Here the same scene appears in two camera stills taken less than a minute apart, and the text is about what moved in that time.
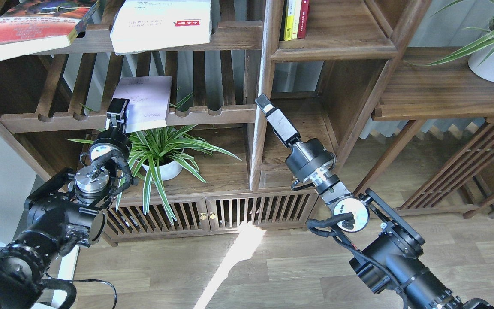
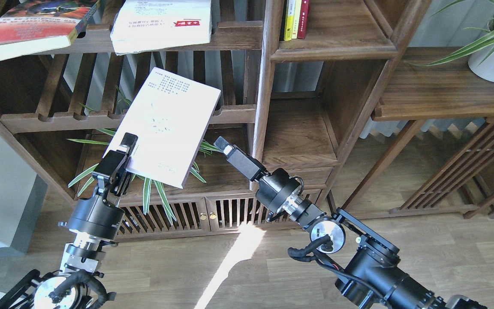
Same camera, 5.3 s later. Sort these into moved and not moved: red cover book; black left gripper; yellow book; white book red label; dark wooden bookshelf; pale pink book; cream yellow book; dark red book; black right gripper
Moved: pale pink book; black right gripper; black left gripper
Not moved: dark red book; cream yellow book; red cover book; white book red label; dark wooden bookshelf; yellow book
